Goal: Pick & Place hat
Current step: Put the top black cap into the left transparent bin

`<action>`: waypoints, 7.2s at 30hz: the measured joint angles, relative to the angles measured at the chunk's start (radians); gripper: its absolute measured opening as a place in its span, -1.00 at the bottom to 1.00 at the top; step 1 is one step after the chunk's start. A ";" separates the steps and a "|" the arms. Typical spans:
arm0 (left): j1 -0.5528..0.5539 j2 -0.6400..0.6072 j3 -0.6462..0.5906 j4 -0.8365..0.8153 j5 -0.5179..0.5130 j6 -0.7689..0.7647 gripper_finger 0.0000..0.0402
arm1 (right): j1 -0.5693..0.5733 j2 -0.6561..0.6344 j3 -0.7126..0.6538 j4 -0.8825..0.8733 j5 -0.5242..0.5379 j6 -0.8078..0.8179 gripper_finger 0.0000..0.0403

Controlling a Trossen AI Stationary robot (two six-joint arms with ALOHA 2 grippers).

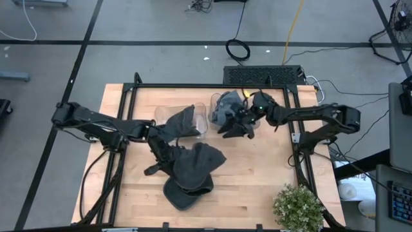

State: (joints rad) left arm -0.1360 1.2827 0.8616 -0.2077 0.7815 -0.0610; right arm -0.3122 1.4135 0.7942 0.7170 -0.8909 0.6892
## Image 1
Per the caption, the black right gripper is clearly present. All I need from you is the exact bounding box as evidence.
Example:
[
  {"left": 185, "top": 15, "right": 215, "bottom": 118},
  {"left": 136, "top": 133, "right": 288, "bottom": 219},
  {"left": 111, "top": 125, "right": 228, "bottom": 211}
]
[{"left": 219, "top": 92, "right": 275, "bottom": 140}]

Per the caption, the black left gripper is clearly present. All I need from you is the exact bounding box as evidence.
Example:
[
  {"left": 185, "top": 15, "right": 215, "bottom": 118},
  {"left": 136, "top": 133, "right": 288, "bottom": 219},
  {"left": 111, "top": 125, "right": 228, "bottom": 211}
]
[{"left": 144, "top": 135, "right": 178, "bottom": 177}]

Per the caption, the dark grey cap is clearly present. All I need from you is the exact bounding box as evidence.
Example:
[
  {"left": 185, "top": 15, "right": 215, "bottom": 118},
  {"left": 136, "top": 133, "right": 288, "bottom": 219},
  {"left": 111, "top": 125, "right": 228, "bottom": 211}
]
[
  {"left": 173, "top": 141, "right": 227, "bottom": 191},
  {"left": 162, "top": 175, "right": 215, "bottom": 211},
  {"left": 157, "top": 104, "right": 203, "bottom": 143}
]

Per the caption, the clear plastic bin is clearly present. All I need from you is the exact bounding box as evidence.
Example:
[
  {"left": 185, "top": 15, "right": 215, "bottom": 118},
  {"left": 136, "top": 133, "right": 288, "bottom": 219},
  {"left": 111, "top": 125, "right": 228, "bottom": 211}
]
[
  {"left": 154, "top": 102, "right": 209, "bottom": 140},
  {"left": 209, "top": 91, "right": 260, "bottom": 130}
]

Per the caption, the black perforated computer case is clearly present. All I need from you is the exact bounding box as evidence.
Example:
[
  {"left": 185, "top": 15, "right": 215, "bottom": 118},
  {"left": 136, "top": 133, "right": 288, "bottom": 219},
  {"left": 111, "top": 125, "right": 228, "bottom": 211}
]
[{"left": 223, "top": 64, "right": 306, "bottom": 86}]

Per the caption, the potted plant with pale leaves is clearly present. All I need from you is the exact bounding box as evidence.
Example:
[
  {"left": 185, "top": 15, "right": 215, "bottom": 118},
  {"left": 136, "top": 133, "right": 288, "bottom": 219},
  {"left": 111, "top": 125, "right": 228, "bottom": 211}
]
[{"left": 272, "top": 183, "right": 326, "bottom": 232}]

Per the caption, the white round object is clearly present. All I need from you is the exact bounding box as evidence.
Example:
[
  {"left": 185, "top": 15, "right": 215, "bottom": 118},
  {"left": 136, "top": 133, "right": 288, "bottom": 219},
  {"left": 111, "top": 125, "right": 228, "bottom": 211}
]
[
  {"left": 359, "top": 199, "right": 376, "bottom": 217},
  {"left": 337, "top": 182, "right": 358, "bottom": 201}
]

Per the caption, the black floor object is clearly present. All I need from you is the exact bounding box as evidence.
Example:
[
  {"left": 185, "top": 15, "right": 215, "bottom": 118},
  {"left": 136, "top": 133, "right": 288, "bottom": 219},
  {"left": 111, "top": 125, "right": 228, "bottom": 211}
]
[{"left": 0, "top": 99, "right": 14, "bottom": 117}]

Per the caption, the grey desk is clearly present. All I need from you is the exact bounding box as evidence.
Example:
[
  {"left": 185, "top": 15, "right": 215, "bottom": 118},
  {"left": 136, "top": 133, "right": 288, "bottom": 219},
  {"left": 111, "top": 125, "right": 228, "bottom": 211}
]
[
  {"left": 375, "top": 164, "right": 412, "bottom": 232},
  {"left": 388, "top": 82, "right": 412, "bottom": 173}
]

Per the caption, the grey metal bar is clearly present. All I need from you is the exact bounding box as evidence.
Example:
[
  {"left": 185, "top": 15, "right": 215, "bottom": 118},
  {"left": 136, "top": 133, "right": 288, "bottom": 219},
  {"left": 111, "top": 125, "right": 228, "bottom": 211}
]
[{"left": 0, "top": 71, "right": 32, "bottom": 82}]

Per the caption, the black desk device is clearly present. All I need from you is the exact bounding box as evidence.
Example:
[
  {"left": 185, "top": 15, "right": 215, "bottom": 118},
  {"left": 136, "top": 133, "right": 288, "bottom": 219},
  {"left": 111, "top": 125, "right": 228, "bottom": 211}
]
[{"left": 398, "top": 75, "right": 412, "bottom": 117}]

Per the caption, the black floor fan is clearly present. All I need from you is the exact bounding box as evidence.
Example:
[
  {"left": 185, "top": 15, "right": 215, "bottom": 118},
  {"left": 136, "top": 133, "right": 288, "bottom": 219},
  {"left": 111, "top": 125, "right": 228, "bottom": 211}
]
[{"left": 368, "top": 0, "right": 412, "bottom": 65}]

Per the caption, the black metal table frame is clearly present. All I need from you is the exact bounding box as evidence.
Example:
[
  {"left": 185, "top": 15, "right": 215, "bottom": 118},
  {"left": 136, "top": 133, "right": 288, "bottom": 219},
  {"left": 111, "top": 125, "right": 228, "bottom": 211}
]
[{"left": 78, "top": 72, "right": 347, "bottom": 232}]

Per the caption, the coiled black cable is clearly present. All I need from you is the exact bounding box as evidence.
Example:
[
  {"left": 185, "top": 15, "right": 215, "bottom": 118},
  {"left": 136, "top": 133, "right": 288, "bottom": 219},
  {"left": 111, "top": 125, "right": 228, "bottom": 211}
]
[{"left": 225, "top": 0, "right": 251, "bottom": 62}]

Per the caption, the white cable bundle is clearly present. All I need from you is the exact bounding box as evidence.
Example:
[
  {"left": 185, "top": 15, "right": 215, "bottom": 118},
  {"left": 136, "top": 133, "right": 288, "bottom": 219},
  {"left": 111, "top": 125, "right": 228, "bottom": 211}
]
[{"left": 304, "top": 75, "right": 326, "bottom": 104}]

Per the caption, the yellow cable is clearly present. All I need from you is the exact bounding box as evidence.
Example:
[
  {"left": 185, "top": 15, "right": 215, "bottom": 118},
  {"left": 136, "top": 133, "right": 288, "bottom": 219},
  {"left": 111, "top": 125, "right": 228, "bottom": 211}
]
[{"left": 282, "top": 0, "right": 306, "bottom": 65}]

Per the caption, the black cable pile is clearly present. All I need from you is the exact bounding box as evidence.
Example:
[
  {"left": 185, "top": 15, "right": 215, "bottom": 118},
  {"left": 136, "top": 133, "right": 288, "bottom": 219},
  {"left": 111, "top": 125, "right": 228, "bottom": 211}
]
[{"left": 185, "top": 0, "right": 213, "bottom": 13}]

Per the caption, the white floor cable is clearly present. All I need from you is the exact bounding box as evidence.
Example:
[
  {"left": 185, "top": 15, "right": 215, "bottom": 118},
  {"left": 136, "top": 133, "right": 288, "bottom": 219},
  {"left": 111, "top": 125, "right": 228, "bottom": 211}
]
[{"left": 0, "top": 0, "right": 38, "bottom": 42}]

